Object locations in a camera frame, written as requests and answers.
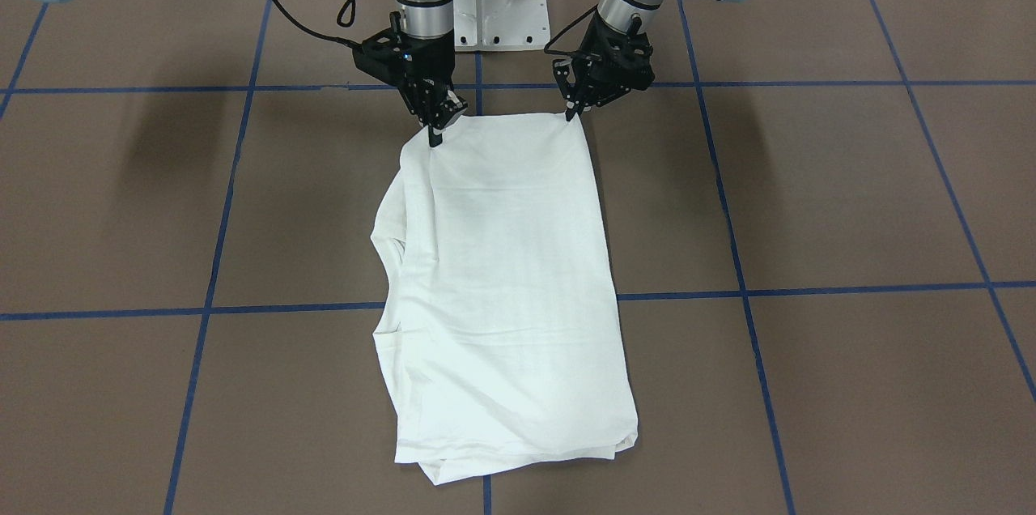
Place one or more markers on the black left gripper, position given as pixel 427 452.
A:
pixel 600 41

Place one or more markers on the white long-sleeve printed shirt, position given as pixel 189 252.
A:
pixel 500 342

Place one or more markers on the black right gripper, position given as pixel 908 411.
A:
pixel 431 61

